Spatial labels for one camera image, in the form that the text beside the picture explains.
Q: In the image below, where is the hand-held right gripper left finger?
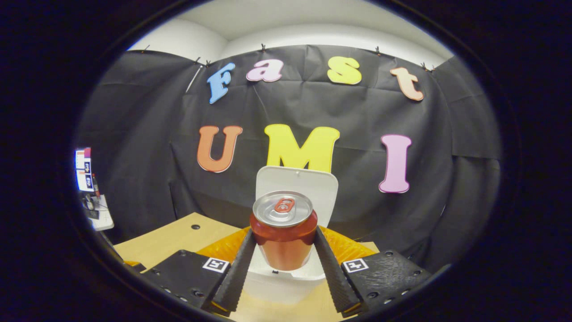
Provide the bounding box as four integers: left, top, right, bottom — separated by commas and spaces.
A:
143, 227, 257, 313

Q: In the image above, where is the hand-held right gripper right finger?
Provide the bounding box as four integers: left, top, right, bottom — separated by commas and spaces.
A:
313, 226, 433, 314

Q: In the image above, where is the red pop can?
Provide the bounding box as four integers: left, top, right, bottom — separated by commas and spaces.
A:
249, 191, 319, 271

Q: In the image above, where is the white desktop garbage bin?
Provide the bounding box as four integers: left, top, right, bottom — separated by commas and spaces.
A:
244, 165, 339, 305

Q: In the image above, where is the wooden desktop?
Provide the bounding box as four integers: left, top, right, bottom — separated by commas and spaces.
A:
114, 212, 380, 322

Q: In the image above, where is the white side table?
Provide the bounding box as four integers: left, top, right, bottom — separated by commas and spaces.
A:
80, 192, 115, 231

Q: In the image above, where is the computer monitor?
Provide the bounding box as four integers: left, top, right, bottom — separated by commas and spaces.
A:
75, 148, 95, 193

